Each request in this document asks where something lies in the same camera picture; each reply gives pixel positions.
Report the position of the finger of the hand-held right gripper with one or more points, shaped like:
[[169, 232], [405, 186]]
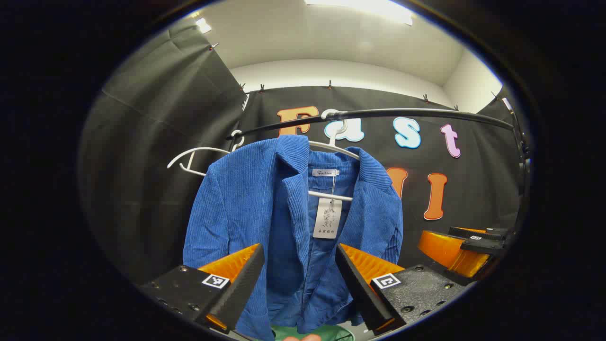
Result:
[[450, 253], [487, 232]]

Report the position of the black backdrop cloth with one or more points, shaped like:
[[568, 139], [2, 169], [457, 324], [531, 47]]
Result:
[[142, 166]]

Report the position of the white clothes hanger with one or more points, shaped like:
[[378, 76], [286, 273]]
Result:
[[317, 193], [208, 148]]

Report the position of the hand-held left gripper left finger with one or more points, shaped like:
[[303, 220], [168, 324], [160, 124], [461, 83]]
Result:
[[239, 293]]

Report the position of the black clothes rack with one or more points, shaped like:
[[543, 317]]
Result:
[[402, 112]]

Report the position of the small ceiling light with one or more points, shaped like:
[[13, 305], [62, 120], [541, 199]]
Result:
[[203, 25]]

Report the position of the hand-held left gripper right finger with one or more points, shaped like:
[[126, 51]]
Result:
[[362, 293]]

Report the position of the large rectangular ceiling light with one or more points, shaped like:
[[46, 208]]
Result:
[[369, 7]]

